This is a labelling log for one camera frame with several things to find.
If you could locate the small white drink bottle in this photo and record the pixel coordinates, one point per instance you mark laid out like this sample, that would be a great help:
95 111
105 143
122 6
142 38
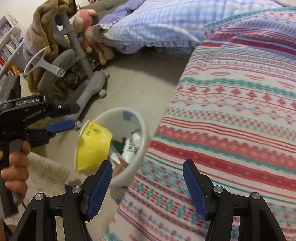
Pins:
136 138

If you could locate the blue milk carton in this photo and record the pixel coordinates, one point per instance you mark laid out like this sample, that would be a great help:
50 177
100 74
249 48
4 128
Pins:
117 161

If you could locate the grey bed headboard cushion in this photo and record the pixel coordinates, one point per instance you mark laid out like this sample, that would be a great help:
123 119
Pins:
104 5

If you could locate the brown plush blanket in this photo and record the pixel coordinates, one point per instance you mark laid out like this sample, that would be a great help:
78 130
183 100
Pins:
39 34

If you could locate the purple checked quilt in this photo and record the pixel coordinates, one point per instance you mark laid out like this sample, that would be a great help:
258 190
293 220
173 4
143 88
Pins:
136 24

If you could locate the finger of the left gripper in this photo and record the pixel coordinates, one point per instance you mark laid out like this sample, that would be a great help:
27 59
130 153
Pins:
64 109
61 126

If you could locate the large white AD bottle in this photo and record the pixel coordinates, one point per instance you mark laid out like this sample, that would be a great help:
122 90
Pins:
130 150

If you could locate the yellow paper cup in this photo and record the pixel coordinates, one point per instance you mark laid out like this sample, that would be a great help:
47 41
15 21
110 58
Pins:
93 147

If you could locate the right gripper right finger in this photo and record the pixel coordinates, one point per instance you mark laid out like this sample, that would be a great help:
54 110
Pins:
199 187

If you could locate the striped patterned bedspread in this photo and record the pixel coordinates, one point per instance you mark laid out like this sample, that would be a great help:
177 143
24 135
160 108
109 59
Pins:
233 114

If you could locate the white blue trash bin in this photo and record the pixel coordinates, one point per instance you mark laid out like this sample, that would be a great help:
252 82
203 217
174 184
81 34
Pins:
121 122

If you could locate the white bookshelf with books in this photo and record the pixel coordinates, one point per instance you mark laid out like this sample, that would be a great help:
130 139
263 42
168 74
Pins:
12 42

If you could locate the person left hand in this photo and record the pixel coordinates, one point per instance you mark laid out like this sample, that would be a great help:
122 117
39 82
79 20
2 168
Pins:
16 175

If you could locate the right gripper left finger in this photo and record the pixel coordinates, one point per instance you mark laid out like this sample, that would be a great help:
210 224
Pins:
95 188

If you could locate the stuffed toy animals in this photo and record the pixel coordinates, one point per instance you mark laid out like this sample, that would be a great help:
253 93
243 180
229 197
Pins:
83 27

